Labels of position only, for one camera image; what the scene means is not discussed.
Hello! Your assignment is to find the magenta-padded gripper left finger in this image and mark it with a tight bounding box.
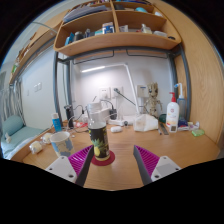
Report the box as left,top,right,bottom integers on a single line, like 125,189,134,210
44,144,94,187

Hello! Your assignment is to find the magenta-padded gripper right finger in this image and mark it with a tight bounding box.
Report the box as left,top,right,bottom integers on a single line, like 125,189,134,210
132,144,182,186

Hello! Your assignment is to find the clear bottle with pineapple label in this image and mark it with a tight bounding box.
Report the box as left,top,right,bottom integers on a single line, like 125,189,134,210
87,102,111,163

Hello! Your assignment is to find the white and blue mug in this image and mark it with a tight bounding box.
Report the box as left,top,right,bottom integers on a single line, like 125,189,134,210
49,130,76,158

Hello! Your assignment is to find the flat round red coaster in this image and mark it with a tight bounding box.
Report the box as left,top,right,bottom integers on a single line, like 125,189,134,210
90,149,116,167

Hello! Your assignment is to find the white paper bag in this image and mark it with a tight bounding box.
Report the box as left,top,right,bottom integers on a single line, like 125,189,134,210
133,113,159,132

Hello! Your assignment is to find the wrapped round bun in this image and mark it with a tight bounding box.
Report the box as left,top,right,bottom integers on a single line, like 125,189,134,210
28,140,44,155
40,132,54,145

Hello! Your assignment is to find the small blue tube white cap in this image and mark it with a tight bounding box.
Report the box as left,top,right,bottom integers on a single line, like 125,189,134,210
51,112,63,133

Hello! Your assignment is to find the small white oval case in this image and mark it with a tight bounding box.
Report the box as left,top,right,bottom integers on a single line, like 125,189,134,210
110,125,123,133

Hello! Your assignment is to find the black electric razor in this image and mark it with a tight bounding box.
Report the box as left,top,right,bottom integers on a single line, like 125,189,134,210
63,104,75,129

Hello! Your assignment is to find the white pump bottle red top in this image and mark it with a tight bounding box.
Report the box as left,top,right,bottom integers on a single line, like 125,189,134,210
165,91,180,134

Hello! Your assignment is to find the white charger block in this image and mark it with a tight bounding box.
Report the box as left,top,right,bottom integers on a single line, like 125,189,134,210
99,107,113,121

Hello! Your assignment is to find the green soap box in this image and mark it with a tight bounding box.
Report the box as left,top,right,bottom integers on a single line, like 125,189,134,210
191,128,206,137

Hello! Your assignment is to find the blue spray bottle white nozzle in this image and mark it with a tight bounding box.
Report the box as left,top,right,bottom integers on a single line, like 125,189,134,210
173,82,188,123

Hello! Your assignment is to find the bed with teal pillow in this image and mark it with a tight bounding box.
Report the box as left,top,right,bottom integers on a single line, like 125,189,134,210
0,114,44,159

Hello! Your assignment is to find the wooden shelf unit with items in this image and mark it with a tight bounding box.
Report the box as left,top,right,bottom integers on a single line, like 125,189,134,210
53,0,183,57

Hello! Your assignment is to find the white wall outlet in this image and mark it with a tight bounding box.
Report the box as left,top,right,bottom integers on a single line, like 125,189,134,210
98,86,124,99

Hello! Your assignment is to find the grey metal loft frame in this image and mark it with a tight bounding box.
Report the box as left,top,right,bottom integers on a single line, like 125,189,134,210
51,44,192,123

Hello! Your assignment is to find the white wall switch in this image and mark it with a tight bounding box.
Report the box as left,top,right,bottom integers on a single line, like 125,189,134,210
32,82,43,93

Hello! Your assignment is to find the long wooden wall shelf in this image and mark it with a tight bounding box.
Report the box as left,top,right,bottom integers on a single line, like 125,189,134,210
8,9,73,84

